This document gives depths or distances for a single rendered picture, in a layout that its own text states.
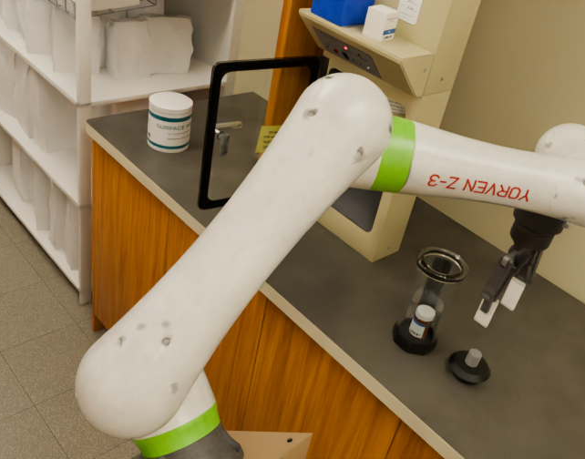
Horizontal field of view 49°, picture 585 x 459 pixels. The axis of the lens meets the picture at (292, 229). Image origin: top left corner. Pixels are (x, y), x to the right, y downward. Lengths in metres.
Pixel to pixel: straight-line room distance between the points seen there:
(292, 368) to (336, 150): 0.99
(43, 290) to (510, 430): 2.09
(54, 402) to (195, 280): 1.81
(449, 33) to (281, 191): 0.81
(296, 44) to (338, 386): 0.84
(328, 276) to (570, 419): 0.63
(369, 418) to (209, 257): 0.85
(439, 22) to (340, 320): 0.69
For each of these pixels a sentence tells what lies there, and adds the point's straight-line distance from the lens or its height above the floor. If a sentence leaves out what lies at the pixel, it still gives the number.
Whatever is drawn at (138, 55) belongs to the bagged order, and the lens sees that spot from 2.54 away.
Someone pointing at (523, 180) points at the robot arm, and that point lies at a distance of 1.01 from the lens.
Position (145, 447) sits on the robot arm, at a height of 1.14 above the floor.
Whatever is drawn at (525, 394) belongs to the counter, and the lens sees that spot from 1.53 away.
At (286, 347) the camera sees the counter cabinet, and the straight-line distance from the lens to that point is 1.65.
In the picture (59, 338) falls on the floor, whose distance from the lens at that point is 2.74.
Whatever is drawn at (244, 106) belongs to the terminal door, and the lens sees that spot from 1.60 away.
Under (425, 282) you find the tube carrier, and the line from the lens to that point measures 1.38.
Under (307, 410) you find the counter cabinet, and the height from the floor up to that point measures 0.65.
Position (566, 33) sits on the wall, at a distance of 1.80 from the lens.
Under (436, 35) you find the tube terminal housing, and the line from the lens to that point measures 1.47.
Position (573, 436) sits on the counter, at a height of 0.94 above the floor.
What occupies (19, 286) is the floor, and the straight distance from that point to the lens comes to 2.99.
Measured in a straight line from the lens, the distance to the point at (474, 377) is 1.45.
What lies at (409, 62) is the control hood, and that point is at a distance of 1.40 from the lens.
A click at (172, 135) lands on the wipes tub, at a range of 2.01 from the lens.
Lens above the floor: 1.92
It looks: 34 degrees down
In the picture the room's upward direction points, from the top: 12 degrees clockwise
